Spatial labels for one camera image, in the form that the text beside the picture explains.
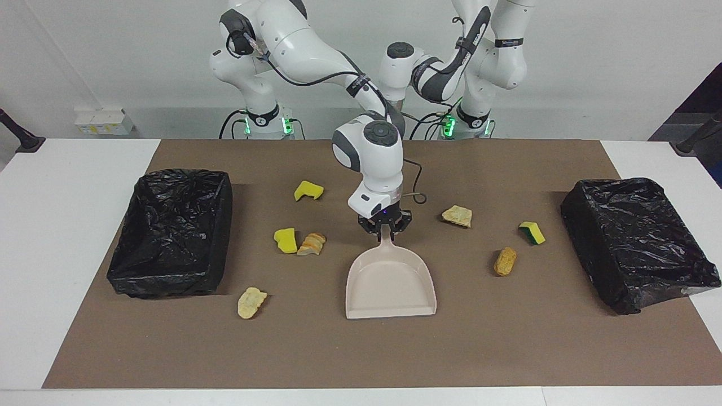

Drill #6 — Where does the beige plastic dustpan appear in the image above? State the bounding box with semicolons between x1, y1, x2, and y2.
345;224;438;320

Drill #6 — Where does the pale bread piece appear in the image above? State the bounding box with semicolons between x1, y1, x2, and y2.
237;286;268;320

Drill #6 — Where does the black stand foot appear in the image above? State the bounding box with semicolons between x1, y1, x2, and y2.
670;110;722;156
0;108;46;153

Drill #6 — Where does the black left base cable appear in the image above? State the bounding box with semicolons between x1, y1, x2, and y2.
403;112;452;140

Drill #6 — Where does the black bag lined bin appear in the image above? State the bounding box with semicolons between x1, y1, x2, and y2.
107;169;234;298
560;178;721;315

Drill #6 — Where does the striped croissant piece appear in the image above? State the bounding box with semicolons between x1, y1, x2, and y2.
297;232;327;257

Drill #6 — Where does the green and yellow sponge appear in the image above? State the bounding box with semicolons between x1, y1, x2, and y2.
518;221;546;246

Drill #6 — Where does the black right base cable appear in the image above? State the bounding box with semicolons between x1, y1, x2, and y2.
219;109;306;140

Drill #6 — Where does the pale toast slice piece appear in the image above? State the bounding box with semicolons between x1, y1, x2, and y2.
442;205;473;228

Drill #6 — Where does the black base cable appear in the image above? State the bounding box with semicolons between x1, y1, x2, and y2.
403;112;452;140
219;109;306;140

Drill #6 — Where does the white wall power strip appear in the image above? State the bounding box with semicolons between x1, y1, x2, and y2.
74;109;135;136

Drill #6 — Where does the brown table mat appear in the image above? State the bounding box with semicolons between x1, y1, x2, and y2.
42;139;722;390

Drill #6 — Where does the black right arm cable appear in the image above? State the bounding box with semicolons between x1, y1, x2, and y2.
243;31;428;205

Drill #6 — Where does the brown bread roll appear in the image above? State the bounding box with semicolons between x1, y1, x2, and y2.
494;247;517;277

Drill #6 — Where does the notched yellow sponge piece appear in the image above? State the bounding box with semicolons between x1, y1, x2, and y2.
294;180;325;202

